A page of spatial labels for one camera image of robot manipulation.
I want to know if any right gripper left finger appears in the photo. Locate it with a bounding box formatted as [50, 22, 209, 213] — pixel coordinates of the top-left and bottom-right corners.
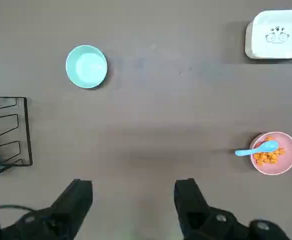
[0, 178, 94, 240]

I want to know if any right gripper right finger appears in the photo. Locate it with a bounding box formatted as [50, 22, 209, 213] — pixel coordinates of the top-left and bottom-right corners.
[174, 177, 292, 240]

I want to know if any blue plastic spoon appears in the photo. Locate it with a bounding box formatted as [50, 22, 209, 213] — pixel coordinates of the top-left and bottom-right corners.
[235, 140, 279, 157]

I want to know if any orange popcorn pile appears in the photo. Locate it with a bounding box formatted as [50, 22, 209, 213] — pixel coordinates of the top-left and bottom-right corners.
[253, 136, 286, 166]

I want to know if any pink bowl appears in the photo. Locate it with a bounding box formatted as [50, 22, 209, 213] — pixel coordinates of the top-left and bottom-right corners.
[250, 131, 292, 175]

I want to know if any green bowl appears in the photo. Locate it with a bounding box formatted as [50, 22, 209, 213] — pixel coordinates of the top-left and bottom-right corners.
[65, 44, 108, 89]

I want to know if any cream bear-print rectangular tray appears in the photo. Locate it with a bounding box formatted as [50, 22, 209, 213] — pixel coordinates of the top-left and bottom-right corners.
[245, 9, 292, 60]

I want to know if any black gripper cable with tag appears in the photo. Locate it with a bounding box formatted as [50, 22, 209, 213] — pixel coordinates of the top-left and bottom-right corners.
[0, 204, 36, 216]

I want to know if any black wire cup rack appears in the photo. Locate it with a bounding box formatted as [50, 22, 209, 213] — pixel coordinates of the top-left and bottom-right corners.
[0, 96, 33, 175]

